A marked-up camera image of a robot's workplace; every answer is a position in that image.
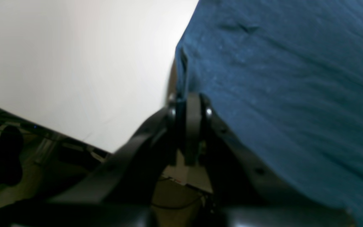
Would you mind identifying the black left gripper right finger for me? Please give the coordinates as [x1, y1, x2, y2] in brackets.
[185, 93, 355, 227]

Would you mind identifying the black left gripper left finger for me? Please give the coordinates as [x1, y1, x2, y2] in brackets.
[0, 104, 182, 227]

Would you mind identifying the dark blue T-shirt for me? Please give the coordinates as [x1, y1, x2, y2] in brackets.
[176, 0, 363, 227]

